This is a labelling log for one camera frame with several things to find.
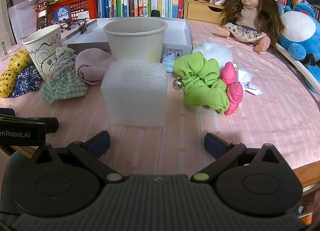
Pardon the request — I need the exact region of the white cardboard box tray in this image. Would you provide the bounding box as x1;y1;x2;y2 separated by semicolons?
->
62;18;193;57

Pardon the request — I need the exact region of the doodled white paper cup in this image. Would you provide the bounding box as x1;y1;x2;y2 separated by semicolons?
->
23;24;62;81

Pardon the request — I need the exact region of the wooden drawer box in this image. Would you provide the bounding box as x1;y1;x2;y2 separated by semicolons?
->
183;0;223;25

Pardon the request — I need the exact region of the light blue face mask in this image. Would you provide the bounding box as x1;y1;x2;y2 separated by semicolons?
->
162;53;177;73

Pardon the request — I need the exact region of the red plastic crate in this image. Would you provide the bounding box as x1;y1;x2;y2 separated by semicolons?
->
47;0;98;20

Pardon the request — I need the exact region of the brown haired baby doll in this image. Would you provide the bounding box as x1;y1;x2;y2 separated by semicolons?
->
215;0;285;52

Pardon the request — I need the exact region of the pink plush toy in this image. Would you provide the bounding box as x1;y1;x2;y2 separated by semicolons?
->
220;62;243;116

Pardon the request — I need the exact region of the silver jingle bell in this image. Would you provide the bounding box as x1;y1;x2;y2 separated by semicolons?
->
172;77;184;90

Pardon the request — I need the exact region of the white curved rail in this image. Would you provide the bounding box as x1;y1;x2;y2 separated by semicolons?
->
276;43;320;93

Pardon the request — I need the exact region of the white crumpled paper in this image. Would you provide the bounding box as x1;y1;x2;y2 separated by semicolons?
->
236;68;263;96

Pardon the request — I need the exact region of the round blue sticker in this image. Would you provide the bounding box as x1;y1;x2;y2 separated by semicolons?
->
54;7;71;23

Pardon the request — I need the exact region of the blue white plush toy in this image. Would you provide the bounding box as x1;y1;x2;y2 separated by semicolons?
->
278;3;319;93

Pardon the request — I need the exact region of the white foam block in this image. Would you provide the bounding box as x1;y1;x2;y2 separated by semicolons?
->
101;61;168;128

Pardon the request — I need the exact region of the gold sequin bow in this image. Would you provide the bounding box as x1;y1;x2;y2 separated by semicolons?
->
0;49;30;98

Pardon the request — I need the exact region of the lime green scrunchie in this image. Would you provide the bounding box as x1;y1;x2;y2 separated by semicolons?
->
174;51;230;113

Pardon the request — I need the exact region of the white fluffy pompom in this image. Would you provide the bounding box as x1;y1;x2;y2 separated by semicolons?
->
192;42;233;72

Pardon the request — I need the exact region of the large white paper cup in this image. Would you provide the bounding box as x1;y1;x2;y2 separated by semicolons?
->
103;16;168;63

